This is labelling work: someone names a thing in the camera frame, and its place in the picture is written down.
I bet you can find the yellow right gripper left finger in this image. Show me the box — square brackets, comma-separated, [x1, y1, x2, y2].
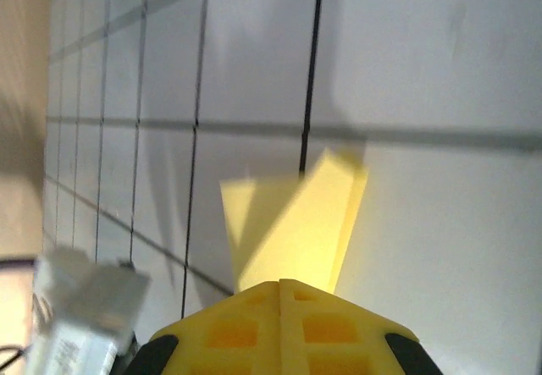
[139, 279, 281, 375]

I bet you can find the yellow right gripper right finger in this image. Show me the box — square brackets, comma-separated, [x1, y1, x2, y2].
[278, 278, 444, 375]

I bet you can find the yellow cloth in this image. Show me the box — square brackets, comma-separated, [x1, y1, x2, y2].
[218, 146, 368, 298]

